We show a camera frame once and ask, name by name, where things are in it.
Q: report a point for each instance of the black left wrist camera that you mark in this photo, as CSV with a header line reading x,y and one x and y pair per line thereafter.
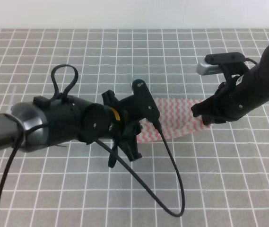
x,y
144,101

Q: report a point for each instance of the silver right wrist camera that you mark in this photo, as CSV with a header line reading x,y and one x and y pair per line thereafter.
x,y
228,64

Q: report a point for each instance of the pink white wavy towel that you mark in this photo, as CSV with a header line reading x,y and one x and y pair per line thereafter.
x,y
176,120

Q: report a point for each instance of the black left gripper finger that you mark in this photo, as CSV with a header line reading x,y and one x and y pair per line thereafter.
x,y
130,148
112,160

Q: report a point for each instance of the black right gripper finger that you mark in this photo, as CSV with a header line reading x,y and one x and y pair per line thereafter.
x,y
202,108
208,120

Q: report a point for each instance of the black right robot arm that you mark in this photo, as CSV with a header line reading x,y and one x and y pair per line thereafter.
x,y
242,91

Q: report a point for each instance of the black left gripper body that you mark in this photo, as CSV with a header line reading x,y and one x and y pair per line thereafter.
x,y
129,117

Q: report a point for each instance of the grey grid tablecloth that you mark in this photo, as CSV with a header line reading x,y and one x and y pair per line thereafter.
x,y
225,169

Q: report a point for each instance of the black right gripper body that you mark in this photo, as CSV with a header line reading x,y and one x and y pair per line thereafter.
x,y
225,108

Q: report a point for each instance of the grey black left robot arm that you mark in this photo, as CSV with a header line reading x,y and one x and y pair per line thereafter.
x,y
49,122

